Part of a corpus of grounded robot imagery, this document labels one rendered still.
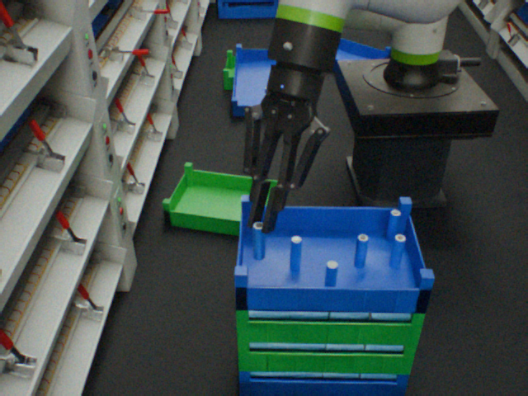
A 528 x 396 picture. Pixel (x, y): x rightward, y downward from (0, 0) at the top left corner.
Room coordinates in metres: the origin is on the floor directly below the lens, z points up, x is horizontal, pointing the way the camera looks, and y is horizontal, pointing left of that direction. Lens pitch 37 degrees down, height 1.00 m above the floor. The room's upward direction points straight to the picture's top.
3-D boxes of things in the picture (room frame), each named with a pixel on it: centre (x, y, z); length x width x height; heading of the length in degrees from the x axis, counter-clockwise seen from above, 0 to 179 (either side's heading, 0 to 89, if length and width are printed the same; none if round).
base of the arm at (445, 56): (1.39, -0.45, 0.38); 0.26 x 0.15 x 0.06; 96
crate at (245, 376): (0.69, -0.11, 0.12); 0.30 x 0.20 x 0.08; 89
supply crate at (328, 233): (0.69, -0.11, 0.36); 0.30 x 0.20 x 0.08; 89
